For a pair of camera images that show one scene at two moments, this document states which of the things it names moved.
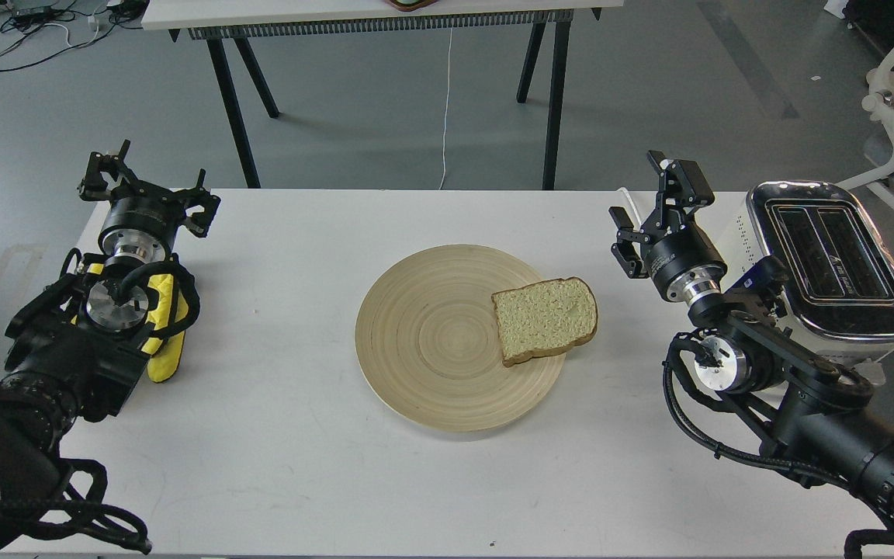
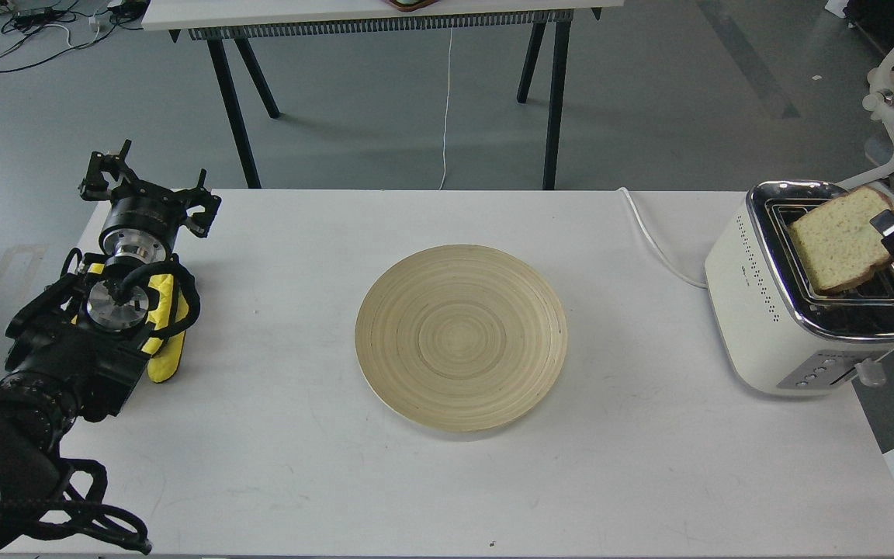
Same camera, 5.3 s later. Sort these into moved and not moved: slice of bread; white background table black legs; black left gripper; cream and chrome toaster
Moved: slice of bread
Not moved: black left gripper; cream and chrome toaster; white background table black legs
